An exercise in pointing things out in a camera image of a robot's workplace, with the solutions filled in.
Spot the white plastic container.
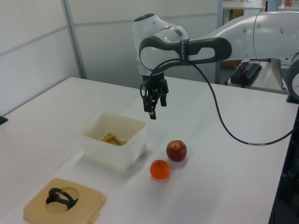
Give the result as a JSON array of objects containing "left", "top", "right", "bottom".
[{"left": 76, "top": 111, "right": 147, "bottom": 172}]

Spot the black camera stand pole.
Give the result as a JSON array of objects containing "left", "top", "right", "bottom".
[{"left": 268, "top": 127, "right": 299, "bottom": 224}]

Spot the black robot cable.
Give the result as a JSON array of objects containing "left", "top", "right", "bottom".
[{"left": 139, "top": 58, "right": 295, "bottom": 147}]

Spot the black electronics box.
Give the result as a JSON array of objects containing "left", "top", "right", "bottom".
[{"left": 230, "top": 62, "right": 263, "bottom": 87}]

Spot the yellow toy tool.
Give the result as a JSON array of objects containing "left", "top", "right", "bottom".
[{"left": 100, "top": 132, "right": 128, "bottom": 147}]

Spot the white background desk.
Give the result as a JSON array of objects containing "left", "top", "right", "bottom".
[{"left": 224, "top": 58, "right": 290, "bottom": 95}]

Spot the orange mandarin fruit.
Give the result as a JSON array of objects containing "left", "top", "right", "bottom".
[{"left": 149, "top": 159, "right": 170, "bottom": 180}]

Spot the red apple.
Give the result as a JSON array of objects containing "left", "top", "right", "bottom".
[{"left": 166, "top": 140, "right": 188, "bottom": 162}]

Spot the black ring-shaped part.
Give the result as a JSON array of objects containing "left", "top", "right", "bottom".
[{"left": 45, "top": 187, "right": 79, "bottom": 212}]

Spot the grey partition post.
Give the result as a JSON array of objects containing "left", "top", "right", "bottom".
[
  {"left": 62, "top": 0, "right": 87, "bottom": 80},
  {"left": 216, "top": 0, "right": 225, "bottom": 84}
]

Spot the beige container lid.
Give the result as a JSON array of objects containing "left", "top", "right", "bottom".
[{"left": 22, "top": 178, "right": 106, "bottom": 224}]

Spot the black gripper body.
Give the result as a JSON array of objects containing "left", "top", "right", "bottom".
[{"left": 141, "top": 73, "right": 169, "bottom": 94}]

